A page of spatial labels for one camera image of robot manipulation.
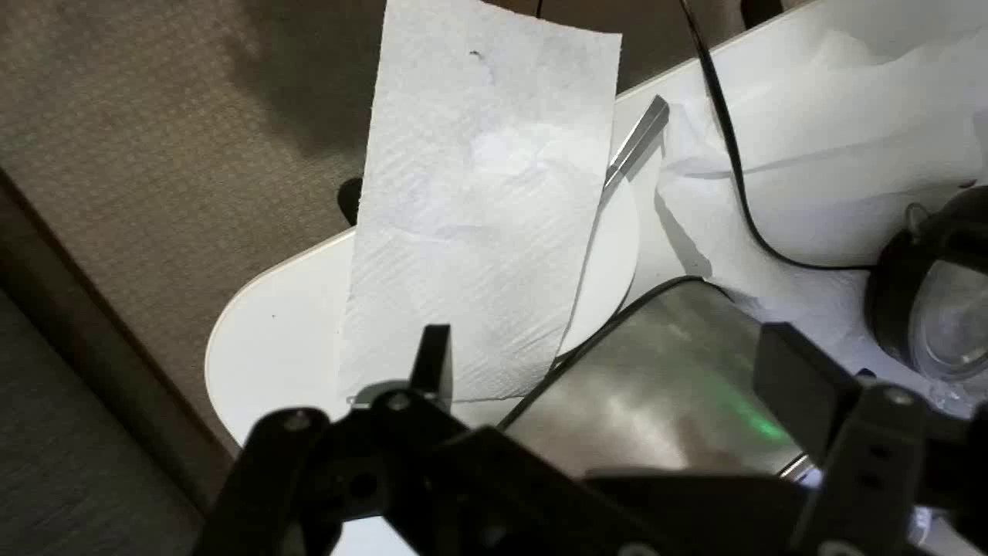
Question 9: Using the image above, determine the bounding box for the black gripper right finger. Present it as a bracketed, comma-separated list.
[754, 321, 930, 556]

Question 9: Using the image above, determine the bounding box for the black kettle power cord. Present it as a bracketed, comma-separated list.
[677, 0, 876, 277]

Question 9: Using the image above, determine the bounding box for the crumpled white paper towel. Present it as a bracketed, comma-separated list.
[657, 0, 988, 271]

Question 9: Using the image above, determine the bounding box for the stainless steel toaster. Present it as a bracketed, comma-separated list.
[498, 275, 815, 482]

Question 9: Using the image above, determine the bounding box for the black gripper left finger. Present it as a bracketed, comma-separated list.
[196, 321, 498, 556]

